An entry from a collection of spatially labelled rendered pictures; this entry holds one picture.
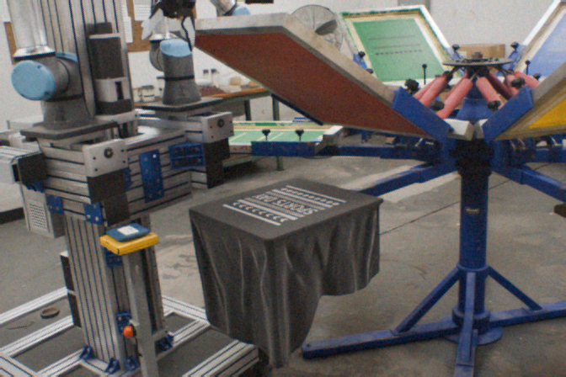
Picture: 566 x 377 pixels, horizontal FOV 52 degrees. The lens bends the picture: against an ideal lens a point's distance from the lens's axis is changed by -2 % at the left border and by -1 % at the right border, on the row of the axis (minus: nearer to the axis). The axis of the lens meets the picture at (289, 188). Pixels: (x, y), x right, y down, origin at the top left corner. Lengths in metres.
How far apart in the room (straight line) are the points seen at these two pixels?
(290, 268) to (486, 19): 5.10
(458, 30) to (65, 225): 5.12
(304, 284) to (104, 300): 0.93
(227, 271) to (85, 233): 0.69
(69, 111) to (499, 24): 5.14
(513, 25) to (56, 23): 4.95
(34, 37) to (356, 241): 1.14
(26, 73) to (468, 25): 5.41
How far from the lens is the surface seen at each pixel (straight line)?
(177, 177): 2.23
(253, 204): 1.98
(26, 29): 1.84
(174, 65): 2.25
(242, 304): 1.91
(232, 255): 1.85
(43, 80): 1.81
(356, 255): 1.95
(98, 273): 2.40
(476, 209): 2.79
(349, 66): 1.68
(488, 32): 6.54
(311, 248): 1.78
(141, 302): 1.88
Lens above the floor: 1.55
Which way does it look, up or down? 16 degrees down
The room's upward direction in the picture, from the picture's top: 4 degrees counter-clockwise
